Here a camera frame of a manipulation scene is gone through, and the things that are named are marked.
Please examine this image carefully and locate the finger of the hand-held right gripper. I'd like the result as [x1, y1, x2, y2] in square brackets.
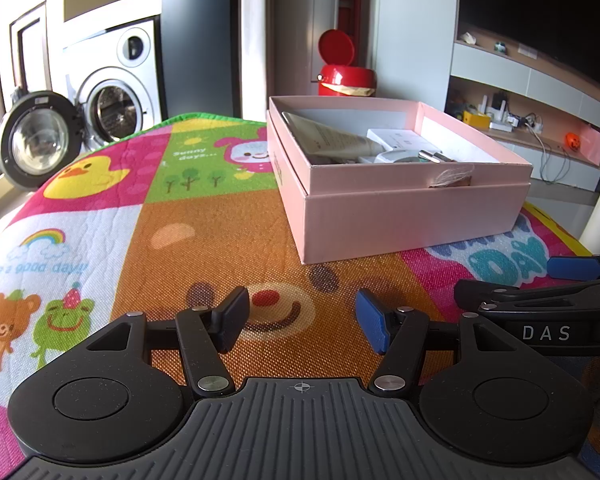
[453, 271, 600, 318]
[548, 254, 600, 282]

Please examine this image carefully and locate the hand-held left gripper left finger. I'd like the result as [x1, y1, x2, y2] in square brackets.
[86, 286, 251, 402]

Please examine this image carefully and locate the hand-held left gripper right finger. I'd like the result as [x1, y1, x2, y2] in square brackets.
[355, 288, 523, 401]

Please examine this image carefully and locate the pink cardboard box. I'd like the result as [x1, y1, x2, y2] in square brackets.
[266, 95, 533, 265]

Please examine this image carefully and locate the white charger plug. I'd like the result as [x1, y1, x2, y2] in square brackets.
[375, 147, 423, 165]

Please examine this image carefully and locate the cream cosmetic tube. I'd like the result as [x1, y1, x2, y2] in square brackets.
[280, 111, 388, 162]

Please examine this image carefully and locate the pink paper bag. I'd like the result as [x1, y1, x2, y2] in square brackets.
[580, 126, 600, 167]

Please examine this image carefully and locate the colourful cartoon printed mat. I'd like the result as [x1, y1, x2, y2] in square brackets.
[0, 112, 600, 480]

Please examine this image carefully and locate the white router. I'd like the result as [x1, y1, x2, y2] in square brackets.
[480, 91, 512, 122]

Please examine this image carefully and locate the small white box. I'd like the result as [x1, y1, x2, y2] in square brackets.
[367, 128, 426, 153]

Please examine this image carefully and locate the grey television cabinet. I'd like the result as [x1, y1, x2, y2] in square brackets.
[445, 20, 600, 193]

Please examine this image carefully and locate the red lidded trash can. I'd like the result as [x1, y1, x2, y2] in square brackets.
[317, 29, 378, 98]

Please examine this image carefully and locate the black television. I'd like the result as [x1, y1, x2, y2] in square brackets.
[457, 0, 600, 93]

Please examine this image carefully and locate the round washing machine door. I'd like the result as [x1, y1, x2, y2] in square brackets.
[0, 90, 86, 191]

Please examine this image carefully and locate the silver washing machine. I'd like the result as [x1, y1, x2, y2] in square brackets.
[62, 17, 163, 153]

